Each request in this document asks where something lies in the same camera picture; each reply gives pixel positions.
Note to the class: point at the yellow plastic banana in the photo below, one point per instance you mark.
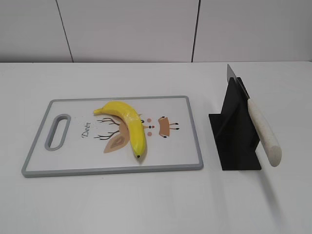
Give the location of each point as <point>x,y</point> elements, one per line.
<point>131,119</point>

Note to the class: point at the white-handled kitchen knife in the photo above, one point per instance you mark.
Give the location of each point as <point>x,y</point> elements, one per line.
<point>267,137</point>

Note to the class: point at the white grey-rimmed cutting board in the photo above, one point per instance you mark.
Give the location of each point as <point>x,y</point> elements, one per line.
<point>72,141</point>

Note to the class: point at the black knife stand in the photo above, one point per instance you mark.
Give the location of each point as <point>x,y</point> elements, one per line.
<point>234,133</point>

